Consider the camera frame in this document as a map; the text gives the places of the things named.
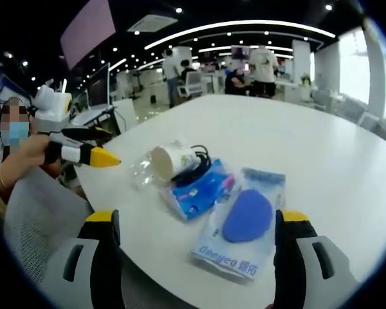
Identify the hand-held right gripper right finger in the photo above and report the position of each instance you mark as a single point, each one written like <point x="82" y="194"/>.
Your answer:
<point x="296" y="267"/>

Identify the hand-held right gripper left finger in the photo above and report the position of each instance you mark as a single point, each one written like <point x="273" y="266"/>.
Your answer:
<point x="90" y="273"/>

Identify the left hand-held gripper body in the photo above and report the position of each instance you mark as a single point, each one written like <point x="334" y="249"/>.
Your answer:
<point x="51" y="106"/>

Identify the packet with blue oval pad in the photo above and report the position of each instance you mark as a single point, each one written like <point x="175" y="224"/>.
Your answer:
<point x="247" y="219"/>

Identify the clear plastic bag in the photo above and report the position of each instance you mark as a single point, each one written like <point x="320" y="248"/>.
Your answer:
<point x="141" y="175"/>

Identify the white paper cup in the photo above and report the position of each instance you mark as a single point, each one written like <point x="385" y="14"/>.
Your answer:
<point x="172" y="162"/>

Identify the blue toothbrush packet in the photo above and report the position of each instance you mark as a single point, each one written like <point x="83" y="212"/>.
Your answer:
<point x="199" y="190"/>

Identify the white tabletop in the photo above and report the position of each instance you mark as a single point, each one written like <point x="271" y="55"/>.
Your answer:
<point x="276" y="138"/>

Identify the person's left hand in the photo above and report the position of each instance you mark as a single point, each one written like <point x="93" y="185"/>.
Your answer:
<point x="30" y="149"/>

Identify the white side desk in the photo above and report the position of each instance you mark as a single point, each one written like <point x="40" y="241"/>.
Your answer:
<point x="91" y="114"/>

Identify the computer monitor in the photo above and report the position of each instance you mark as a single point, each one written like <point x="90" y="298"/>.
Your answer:
<point x="99" y="85"/>

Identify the white mesh office chair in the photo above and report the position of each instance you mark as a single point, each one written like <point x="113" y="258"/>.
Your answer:
<point x="42" y="219"/>

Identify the hanging pink screen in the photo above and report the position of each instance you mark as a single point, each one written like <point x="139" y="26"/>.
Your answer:
<point x="88" y="30"/>

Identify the ceiling air vent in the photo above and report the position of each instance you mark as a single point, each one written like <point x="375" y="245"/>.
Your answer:
<point x="152" y="23"/>

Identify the small potted plant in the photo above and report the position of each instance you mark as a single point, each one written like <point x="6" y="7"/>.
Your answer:
<point x="305" y="80"/>

